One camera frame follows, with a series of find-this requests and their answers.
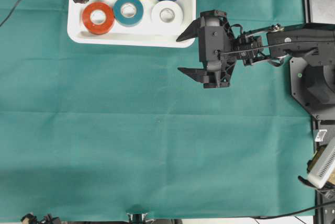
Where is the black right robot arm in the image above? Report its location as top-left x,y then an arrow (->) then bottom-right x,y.
177,10 -> 334,88

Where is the teal green tape roll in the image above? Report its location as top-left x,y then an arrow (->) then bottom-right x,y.
113,0 -> 143,27

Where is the red tape roll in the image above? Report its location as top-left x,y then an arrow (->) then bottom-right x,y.
81,2 -> 115,35

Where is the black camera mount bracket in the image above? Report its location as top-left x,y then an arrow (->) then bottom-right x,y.
127,213 -> 148,224

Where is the white plastic tray case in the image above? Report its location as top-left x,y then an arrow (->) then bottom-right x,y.
68,0 -> 196,48

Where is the white tape roll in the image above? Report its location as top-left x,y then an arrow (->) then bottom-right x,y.
151,1 -> 184,27

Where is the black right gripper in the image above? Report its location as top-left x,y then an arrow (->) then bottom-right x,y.
176,10 -> 236,88

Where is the white perforated box device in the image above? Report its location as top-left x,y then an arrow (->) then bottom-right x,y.
307,138 -> 334,189

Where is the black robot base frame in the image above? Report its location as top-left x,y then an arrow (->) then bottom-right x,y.
289,0 -> 335,224

